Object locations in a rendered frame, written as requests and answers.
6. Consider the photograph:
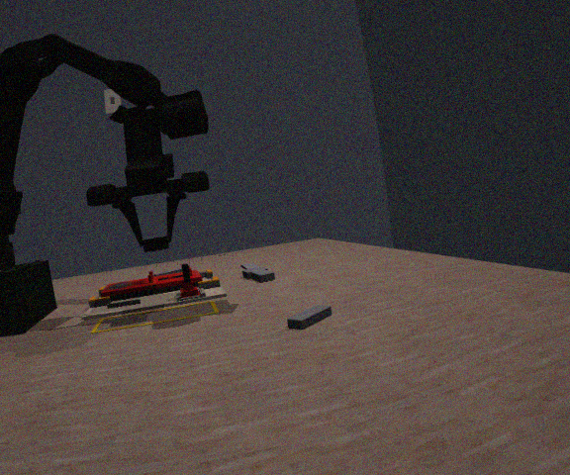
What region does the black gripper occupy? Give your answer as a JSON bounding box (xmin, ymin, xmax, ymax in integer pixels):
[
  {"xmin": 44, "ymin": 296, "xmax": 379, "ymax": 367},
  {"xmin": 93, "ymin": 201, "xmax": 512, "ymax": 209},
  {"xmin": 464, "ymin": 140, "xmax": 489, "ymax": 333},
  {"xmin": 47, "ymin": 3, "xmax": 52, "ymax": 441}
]
[{"xmin": 86, "ymin": 141, "xmax": 209, "ymax": 247}]

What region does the white flat base plate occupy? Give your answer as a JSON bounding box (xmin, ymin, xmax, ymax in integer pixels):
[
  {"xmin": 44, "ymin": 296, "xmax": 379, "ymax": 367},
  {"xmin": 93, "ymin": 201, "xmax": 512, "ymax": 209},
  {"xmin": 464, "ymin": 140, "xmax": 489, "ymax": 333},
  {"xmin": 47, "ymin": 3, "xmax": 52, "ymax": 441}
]
[{"xmin": 81, "ymin": 269, "xmax": 227, "ymax": 320}]

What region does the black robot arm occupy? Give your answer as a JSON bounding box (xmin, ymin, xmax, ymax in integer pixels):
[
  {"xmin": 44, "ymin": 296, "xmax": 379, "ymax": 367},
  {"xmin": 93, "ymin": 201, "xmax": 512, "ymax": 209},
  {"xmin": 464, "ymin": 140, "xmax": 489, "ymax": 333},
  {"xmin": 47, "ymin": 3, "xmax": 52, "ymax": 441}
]
[{"xmin": 0, "ymin": 34, "xmax": 209, "ymax": 269}]

